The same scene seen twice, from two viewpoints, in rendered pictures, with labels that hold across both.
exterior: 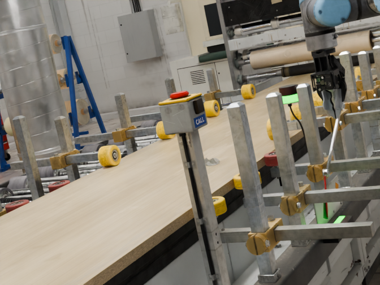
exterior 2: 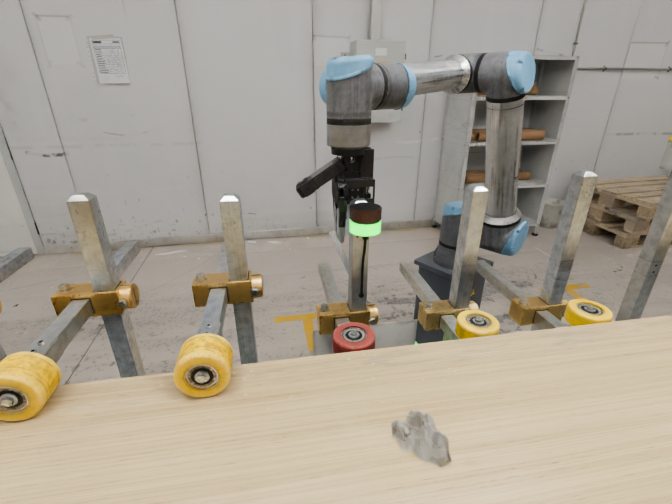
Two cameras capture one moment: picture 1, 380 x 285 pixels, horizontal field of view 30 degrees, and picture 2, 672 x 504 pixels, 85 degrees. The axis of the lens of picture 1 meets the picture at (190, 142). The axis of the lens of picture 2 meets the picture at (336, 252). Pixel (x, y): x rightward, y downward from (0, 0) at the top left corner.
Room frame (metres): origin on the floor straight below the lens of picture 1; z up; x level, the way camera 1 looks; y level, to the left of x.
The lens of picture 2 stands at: (2.63, 0.15, 1.33)
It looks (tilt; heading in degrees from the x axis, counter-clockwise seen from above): 24 degrees down; 231
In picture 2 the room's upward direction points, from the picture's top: straight up
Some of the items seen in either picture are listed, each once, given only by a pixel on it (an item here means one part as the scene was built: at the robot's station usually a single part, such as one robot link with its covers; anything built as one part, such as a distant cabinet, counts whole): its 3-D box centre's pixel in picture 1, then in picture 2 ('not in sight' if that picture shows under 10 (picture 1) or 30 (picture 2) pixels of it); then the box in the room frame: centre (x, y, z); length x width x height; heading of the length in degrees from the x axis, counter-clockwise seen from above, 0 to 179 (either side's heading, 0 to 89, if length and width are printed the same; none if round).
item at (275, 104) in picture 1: (288, 176); (461, 286); (1.92, -0.25, 0.90); 0.03 x 0.03 x 0.48; 61
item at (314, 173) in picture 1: (319, 168); (347, 317); (2.16, -0.38, 0.85); 0.13 x 0.06 x 0.05; 151
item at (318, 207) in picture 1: (328, 202); (365, 341); (2.10, -0.38, 0.75); 0.26 x 0.01 x 0.10; 151
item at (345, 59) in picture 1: (355, 115); (114, 310); (2.58, -0.62, 0.92); 0.03 x 0.03 x 0.48; 61
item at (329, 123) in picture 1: (337, 120); (229, 287); (2.38, -0.51, 0.95); 0.13 x 0.06 x 0.05; 151
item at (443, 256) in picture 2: not in sight; (455, 250); (1.25, -0.68, 0.65); 0.19 x 0.19 x 0.10
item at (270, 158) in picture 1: (279, 168); (353, 356); (2.25, -0.26, 0.85); 0.08 x 0.08 x 0.11
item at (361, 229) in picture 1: (286, 233); (520, 300); (1.71, -0.19, 0.81); 0.43 x 0.03 x 0.04; 61
